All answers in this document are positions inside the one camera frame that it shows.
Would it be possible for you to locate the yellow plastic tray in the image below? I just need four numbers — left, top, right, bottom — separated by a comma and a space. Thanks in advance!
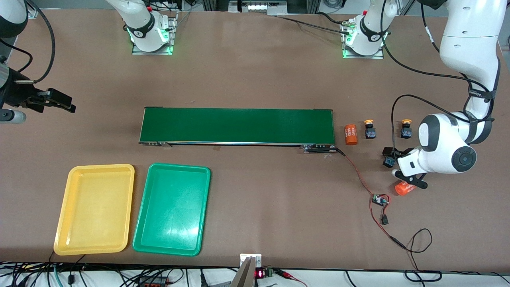
53, 164, 135, 256

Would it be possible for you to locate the green conveyor belt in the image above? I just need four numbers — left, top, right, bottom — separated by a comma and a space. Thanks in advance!
138, 106, 338, 154

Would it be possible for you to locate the red alligator clip lead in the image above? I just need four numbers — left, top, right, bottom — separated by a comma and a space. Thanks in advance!
275, 269, 308, 287

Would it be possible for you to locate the green plastic tray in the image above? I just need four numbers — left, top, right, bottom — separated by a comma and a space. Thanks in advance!
132, 163, 211, 257

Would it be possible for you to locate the grey metal stand pole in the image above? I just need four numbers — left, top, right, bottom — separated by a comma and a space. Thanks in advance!
230, 257, 255, 287

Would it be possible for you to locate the black red power strip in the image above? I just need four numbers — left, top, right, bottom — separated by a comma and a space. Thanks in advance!
137, 276, 176, 287

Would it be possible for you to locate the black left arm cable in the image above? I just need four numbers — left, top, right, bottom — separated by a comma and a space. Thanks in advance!
381, 0, 497, 161

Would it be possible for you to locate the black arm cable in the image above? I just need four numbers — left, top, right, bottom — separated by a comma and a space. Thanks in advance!
381, 0, 497, 161
0, 0, 56, 85

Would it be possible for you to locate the red black twisted wire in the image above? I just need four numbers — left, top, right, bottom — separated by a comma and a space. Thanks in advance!
334, 147, 408, 251

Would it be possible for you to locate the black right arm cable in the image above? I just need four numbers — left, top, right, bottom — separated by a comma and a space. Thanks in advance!
0, 0, 56, 85

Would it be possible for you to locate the thin black looped cable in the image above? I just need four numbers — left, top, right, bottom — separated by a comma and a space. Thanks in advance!
403, 228, 443, 283

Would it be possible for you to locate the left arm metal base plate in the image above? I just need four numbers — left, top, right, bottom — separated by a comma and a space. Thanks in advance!
342, 20, 384, 59

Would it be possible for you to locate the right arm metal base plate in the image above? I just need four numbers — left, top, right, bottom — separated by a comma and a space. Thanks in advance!
131, 18, 178, 55

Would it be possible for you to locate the black base power cable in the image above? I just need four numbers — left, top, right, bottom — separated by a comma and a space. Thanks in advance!
275, 12, 353, 34

